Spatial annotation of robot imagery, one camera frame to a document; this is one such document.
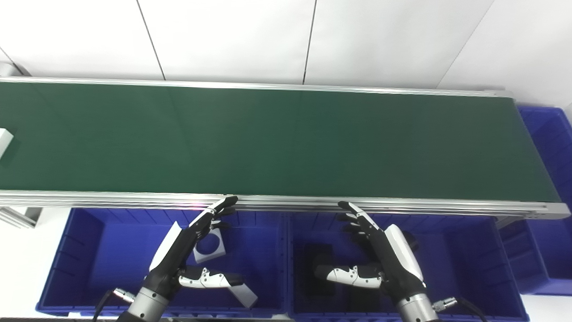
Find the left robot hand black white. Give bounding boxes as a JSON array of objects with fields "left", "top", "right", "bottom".
[{"left": 144, "top": 195, "right": 245, "bottom": 301}]

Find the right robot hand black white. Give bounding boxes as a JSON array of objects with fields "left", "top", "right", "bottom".
[{"left": 314, "top": 201, "right": 428, "bottom": 305}]

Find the white square part round hole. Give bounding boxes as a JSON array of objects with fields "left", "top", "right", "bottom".
[
  {"left": 0, "top": 128, "right": 14, "bottom": 160},
  {"left": 193, "top": 227, "right": 227, "bottom": 264}
]

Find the blue plastic bin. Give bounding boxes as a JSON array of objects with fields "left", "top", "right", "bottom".
[
  {"left": 497, "top": 105, "right": 572, "bottom": 296},
  {"left": 286, "top": 211, "right": 530, "bottom": 322},
  {"left": 36, "top": 208, "right": 289, "bottom": 318}
]

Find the black rectangular part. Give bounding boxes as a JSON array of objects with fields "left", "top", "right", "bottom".
[{"left": 303, "top": 243, "right": 336, "bottom": 297}]

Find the white flat rectangular part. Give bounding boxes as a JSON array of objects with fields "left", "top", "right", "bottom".
[{"left": 227, "top": 284, "right": 259, "bottom": 309}]

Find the aluminium conveyor support leg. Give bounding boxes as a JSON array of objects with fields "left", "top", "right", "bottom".
[{"left": 0, "top": 206, "right": 43, "bottom": 229}]

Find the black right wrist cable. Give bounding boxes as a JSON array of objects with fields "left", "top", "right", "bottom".
[{"left": 430, "top": 296, "right": 488, "bottom": 322}]

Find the green conveyor belt aluminium frame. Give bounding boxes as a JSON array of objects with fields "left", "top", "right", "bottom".
[{"left": 0, "top": 77, "right": 571, "bottom": 220}]

